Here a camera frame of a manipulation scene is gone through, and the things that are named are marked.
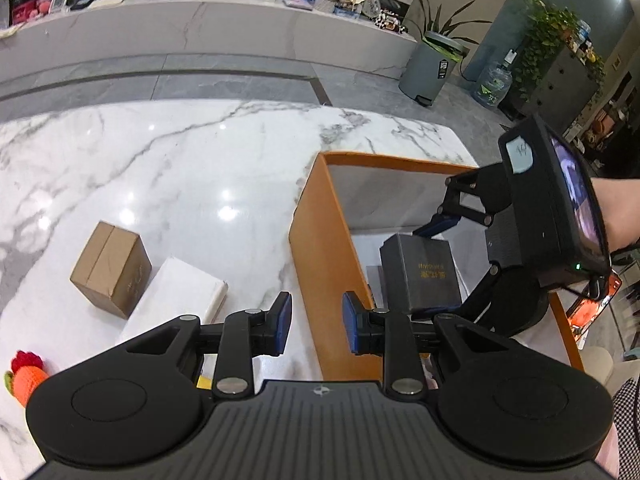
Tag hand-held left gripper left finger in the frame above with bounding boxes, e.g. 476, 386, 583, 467
125, 291, 293, 400

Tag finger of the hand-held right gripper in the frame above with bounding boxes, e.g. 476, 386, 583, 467
411, 262, 501, 328
414, 165, 507, 237

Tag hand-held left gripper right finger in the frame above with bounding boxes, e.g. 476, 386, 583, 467
341, 291, 516, 401

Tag black box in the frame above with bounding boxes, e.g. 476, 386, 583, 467
379, 233, 463, 313

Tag orange cardboard box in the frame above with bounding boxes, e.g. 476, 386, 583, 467
288, 151, 586, 381

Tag person's right forearm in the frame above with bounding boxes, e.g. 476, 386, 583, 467
592, 176, 640, 253

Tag yellow flat item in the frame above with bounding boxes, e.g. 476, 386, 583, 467
196, 360, 218, 390

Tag white box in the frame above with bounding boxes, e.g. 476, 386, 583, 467
119, 256, 229, 346

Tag dark cabinet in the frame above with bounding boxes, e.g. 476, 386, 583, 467
500, 42, 608, 133

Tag water jug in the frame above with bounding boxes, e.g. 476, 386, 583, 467
471, 49, 516, 109

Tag grey trash can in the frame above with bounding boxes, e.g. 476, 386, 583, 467
398, 30, 471, 108

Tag ivy plant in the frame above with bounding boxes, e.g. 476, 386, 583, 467
510, 0, 606, 106

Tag brown cardboard box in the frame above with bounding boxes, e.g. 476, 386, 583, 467
70, 221, 152, 320

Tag houndstooth cloth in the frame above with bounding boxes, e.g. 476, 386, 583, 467
611, 379, 640, 466

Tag panda figurines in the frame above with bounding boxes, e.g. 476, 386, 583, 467
372, 10, 408, 33

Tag long-leaf plant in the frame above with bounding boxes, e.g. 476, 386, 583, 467
407, 0, 493, 51

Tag crochet orange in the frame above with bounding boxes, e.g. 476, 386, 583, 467
4, 350, 50, 406

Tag marble tv cabinet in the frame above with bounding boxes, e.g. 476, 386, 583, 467
0, 0, 418, 96

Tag pink toys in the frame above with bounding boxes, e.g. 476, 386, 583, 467
12, 0, 50, 23

